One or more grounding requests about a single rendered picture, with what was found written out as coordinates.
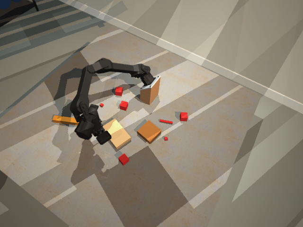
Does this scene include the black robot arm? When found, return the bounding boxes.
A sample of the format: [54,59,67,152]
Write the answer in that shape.
[70,58,156,140]

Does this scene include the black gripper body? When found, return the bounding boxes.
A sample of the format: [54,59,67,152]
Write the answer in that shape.
[94,119,111,145]

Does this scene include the orange long bar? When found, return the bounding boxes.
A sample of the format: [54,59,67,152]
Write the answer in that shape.
[53,115,79,125]

